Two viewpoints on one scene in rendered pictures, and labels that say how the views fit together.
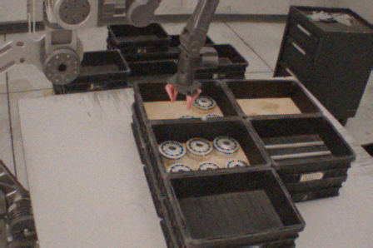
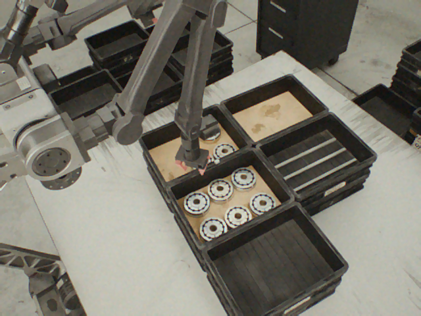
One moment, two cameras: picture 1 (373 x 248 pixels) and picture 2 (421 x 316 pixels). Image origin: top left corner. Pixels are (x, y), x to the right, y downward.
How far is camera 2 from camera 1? 59 cm
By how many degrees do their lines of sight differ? 16
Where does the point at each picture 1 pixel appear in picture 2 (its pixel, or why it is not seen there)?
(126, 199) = (168, 259)
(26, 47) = (11, 164)
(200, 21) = (191, 105)
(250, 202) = (284, 239)
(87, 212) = (137, 290)
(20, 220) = (72, 295)
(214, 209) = (254, 259)
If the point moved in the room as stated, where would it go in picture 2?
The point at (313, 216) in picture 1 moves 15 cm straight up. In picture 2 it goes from (345, 220) to (352, 201)
